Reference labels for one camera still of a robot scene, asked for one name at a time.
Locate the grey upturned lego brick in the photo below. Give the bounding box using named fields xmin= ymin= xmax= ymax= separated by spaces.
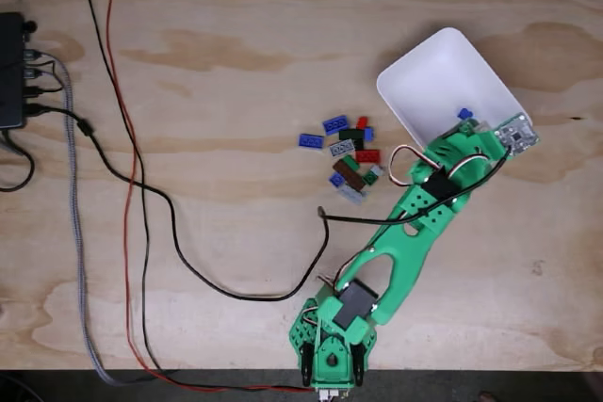
xmin=328 ymin=138 xmax=356 ymax=158

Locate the light grey lego plate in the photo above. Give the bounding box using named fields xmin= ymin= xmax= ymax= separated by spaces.
xmin=334 ymin=184 xmax=367 ymax=206

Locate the white plastic bin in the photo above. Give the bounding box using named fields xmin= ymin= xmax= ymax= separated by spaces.
xmin=375 ymin=26 xmax=534 ymax=185

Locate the black usb hub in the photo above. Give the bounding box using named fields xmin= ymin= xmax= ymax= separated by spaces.
xmin=0 ymin=11 xmax=28 ymax=131

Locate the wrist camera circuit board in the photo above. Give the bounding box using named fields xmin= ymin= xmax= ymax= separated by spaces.
xmin=493 ymin=112 xmax=542 ymax=157

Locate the white red black servo cable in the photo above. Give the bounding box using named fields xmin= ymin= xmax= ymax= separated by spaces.
xmin=388 ymin=144 xmax=494 ymax=188

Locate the thick black camera cable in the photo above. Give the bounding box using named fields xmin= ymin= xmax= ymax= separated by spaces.
xmin=25 ymin=103 xmax=514 ymax=302

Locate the grey braided cable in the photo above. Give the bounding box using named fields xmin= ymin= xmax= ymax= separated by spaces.
xmin=24 ymin=49 xmax=159 ymax=387

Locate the black looped cable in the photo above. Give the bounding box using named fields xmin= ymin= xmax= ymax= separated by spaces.
xmin=0 ymin=128 xmax=37 ymax=194

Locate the thin black usb cable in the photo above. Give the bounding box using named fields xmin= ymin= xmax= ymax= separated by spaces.
xmin=25 ymin=60 xmax=65 ymax=97

